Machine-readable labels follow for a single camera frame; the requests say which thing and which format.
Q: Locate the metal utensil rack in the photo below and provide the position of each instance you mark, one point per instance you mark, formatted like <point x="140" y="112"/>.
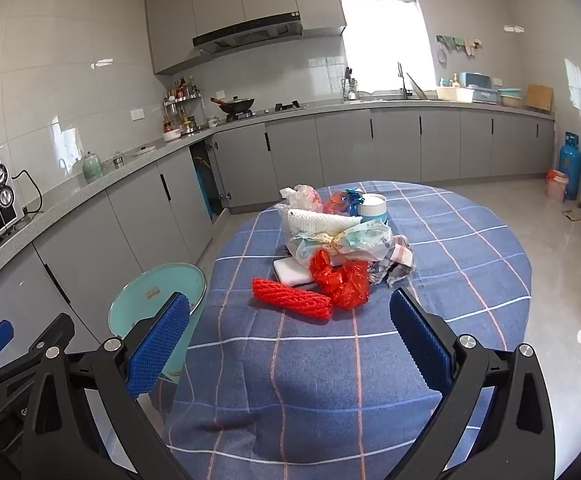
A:
<point x="351" y="87"/>

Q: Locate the green ceramic teapot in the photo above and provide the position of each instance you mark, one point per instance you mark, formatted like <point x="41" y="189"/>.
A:
<point x="92" y="167"/>

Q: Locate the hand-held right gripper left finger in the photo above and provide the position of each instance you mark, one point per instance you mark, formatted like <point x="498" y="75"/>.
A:
<point x="158" y="345"/>

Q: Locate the blue gas cylinder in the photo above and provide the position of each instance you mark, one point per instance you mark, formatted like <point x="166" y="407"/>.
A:
<point x="569" y="165"/>

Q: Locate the teal plastic basin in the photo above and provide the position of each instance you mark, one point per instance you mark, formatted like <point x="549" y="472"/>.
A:
<point x="511" y="98"/>

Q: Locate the red foam net sleeve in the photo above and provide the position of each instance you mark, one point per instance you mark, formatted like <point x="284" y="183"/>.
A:
<point x="290" y="297"/>

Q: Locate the white plastic basin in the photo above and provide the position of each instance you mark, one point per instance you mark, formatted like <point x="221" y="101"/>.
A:
<point x="455" y="94"/>

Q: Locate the white foam net sleeve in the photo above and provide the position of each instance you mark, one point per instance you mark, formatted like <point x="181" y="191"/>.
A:
<point x="315" y="220"/>

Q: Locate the black range hood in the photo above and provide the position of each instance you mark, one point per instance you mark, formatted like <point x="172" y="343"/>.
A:
<point x="248" y="35"/>

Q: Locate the teal metal trash bin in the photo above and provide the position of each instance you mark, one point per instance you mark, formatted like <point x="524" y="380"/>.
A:
<point x="140" y="295"/>

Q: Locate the printed clear plastic bag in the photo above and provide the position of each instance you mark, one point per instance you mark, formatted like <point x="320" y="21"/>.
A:
<point x="365" y="240"/>

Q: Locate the kitchen faucet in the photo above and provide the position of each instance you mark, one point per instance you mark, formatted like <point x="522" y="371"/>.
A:
<point x="400" y="80"/>

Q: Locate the cardboard piece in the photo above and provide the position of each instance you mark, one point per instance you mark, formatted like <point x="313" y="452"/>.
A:
<point x="572" y="215"/>

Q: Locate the light blue storage box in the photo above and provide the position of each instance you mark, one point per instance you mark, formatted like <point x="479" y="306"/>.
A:
<point x="482" y="87"/>

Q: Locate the white sponge block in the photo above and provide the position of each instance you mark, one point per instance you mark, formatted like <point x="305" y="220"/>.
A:
<point x="288" y="270"/>

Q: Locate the white wall socket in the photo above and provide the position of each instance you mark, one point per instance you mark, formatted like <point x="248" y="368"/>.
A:
<point x="137" y="114"/>

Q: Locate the bright window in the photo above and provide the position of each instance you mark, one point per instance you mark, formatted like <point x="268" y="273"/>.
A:
<point x="385" y="45"/>

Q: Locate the grey kitchen counter cabinets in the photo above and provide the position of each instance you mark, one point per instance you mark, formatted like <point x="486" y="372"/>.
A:
<point x="345" y="140"/>

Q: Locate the pink waste bin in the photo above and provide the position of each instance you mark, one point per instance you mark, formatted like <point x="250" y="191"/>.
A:
<point x="556" y="186"/>

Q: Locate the gas stove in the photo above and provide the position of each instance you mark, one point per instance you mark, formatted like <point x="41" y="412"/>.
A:
<point x="270" y="111"/>

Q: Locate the metal spice rack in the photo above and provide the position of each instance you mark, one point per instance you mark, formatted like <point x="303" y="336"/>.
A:
<point x="183" y="100"/>

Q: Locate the red plastic bag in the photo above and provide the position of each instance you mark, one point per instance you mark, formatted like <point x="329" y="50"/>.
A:
<point x="345" y="285"/>

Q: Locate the small metal cup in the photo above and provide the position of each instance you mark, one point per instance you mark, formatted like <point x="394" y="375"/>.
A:
<point x="119" y="161"/>

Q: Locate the blue plaid tablecloth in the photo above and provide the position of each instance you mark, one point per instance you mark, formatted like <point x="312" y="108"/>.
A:
<point x="295" y="360"/>

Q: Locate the white bowl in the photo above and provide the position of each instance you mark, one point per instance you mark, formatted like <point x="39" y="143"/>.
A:
<point x="172" y="134"/>

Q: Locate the white and blue paper cup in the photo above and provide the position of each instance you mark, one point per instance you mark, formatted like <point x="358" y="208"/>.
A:
<point x="373" y="207"/>

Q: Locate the wooden cutting board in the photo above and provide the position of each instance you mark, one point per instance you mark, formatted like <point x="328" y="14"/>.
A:
<point x="539" y="97"/>

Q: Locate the black wok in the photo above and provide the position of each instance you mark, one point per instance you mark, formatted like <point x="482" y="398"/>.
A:
<point x="238" y="105"/>

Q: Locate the pinkish clear plastic bag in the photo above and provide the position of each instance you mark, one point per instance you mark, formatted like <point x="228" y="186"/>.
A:
<point x="305" y="195"/>

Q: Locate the wall hooks with cloths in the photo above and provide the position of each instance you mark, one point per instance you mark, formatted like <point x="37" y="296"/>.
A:
<point x="453" y="42"/>

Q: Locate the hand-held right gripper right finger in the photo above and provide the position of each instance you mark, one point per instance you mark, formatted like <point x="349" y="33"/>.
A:
<point x="420" y="345"/>

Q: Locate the plaid cloth rag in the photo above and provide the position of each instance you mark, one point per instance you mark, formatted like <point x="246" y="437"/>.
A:
<point x="395" y="260"/>

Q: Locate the red and blue snack wrapper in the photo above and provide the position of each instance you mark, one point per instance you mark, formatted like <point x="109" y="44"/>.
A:
<point x="338" y="202"/>

